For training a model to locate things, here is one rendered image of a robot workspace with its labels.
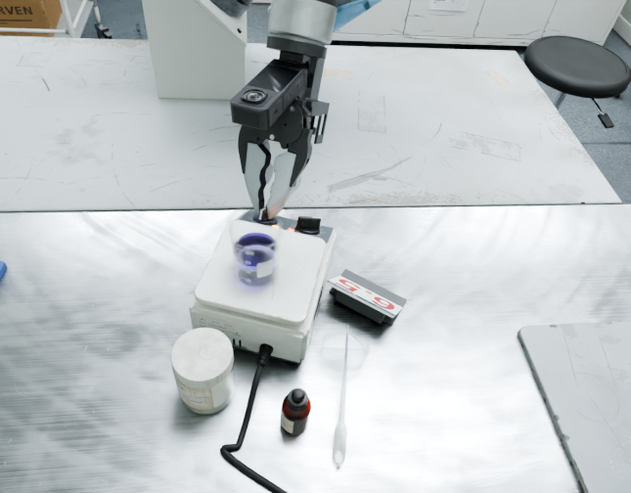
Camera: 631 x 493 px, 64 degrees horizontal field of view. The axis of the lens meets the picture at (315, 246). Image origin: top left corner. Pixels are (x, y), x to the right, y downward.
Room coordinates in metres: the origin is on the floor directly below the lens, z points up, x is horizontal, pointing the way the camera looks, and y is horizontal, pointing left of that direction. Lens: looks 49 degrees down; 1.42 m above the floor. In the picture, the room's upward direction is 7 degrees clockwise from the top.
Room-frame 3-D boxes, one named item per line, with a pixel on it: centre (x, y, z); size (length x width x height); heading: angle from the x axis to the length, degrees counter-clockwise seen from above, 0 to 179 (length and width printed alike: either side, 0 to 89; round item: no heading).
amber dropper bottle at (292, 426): (0.21, 0.00, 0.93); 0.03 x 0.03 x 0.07
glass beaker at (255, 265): (0.34, 0.06, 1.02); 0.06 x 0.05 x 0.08; 60
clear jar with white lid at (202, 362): (0.24, 0.09, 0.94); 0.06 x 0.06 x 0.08
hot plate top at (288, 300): (0.34, 0.05, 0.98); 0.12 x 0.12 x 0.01; 83
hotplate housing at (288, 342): (0.37, 0.05, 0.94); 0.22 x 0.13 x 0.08; 173
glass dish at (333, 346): (0.30, -0.05, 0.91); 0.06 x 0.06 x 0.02
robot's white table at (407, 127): (0.75, 0.16, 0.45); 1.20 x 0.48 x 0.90; 101
